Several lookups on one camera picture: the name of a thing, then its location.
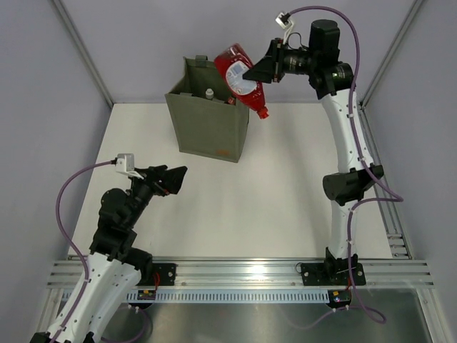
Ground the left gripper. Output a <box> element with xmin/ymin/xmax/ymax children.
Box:
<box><xmin>125</xmin><ymin>165</ymin><xmax>186</xmax><ymax>228</ymax></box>

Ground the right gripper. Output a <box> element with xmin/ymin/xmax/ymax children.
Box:
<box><xmin>244</xmin><ymin>39</ymin><xmax>318</xmax><ymax>84</ymax></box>

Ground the white bottle dark cap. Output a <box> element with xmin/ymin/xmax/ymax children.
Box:
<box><xmin>205</xmin><ymin>88</ymin><xmax>215</xmax><ymax>100</ymax></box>

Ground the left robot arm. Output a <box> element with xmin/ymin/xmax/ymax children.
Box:
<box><xmin>31</xmin><ymin>154</ymin><xmax>188</xmax><ymax>342</ymax></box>

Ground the green canvas bag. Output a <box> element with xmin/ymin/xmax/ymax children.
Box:
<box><xmin>165</xmin><ymin>55</ymin><xmax>249</xmax><ymax>163</ymax></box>

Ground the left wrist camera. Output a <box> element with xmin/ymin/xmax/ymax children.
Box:
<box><xmin>114</xmin><ymin>153</ymin><xmax>144</xmax><ymax>179</ymax></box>

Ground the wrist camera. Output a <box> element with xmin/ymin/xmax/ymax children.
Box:
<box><xmin>276</xmin><ymin>12</ymin><xmax>295</xmax><ymax>44</ymax></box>
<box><xmin>114</xmin><ymin>153</ymin><xmax>144</xmax><ymax>179</ymax></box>

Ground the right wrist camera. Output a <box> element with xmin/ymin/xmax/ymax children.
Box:
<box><xmin>276</xmin><ymin>12</ymin><xmax>295</xmax><ymax>44</ymax></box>

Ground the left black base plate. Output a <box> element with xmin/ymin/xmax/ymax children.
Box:
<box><xmin>137</xmin><ymin>262</ymin><xmax>176</xmax><ymax>287</ymax></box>

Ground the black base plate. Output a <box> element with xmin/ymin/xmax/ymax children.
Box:
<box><xmin>137</xmin><ymin>262</ymin><xmax>176</xmax><ymax>287</ymax></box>
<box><xmin>299</xmin><ymin>262</ymin><xmax>366</xmax><ymax>287</ymax></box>

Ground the aluminium mounting rail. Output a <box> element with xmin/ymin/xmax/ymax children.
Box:
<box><xmin>46</xmin><ymin>259</ymin><xmax>435</xmax><ymax>289</ymax></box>

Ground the white slotted cable duct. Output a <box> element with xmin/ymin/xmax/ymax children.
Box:
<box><xmin>123</xmin><ymin>289</ymin><xmax>330</xmax><ymax>304</ymax></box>

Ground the right frame post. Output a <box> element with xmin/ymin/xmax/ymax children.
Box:
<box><xmin>359</xmin><ymin>0</ymin><xmax>426</xmax><ymax>109</ymax></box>

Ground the frame post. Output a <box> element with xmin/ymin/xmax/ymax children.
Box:
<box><xmin>359</xmin><ymin>0</ymin><xmax>426</xmax><ymax>109</ymax></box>
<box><xmin>49</xmin><ymin>0</ymin><xmax>115</xmax><ymax>109</ymax></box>

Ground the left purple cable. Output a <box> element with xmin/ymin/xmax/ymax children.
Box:
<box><xmin>53</xmin><ymin>159</ymin><xmax>154</xmax><ymax>340</ymax></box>

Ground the purple cable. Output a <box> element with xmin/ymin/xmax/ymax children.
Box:
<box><xmin>53</xmin><ymin>159</ymin><xmax>154</xmax><ymax>340</ymax></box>
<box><xmin>285</xmin><ymin>4</ymin><xmax>404</xmax><ymax>328</ymax></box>

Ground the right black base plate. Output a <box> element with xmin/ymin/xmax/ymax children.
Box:
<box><xmin>299</xmin><ymin>262</ymin><xmax>366</xmax><ymax>287</ymax></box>

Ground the left frame post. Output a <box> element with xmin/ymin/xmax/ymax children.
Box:
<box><xmin>49</xmin><ymin>0</ymin><xmax>115</xmax><ymax>109</ymax></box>

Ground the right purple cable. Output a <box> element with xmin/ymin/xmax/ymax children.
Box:
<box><xmin>285</xmin><ymin>4</ymin><xmax>404</xmax><ymax>328</ymax></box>

